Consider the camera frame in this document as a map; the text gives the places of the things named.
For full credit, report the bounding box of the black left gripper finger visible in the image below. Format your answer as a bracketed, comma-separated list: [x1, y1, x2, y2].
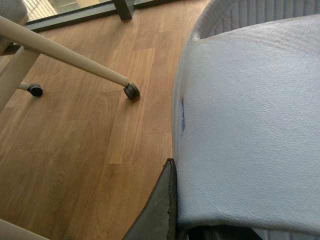
[123, 158, 177, 240]

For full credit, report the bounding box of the light blue slipper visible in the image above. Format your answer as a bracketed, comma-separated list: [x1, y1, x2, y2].
[172, 0, 320, 240]

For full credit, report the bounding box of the white chair leg with caster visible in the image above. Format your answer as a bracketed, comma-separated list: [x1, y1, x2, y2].
[0, 16, 140, 101]

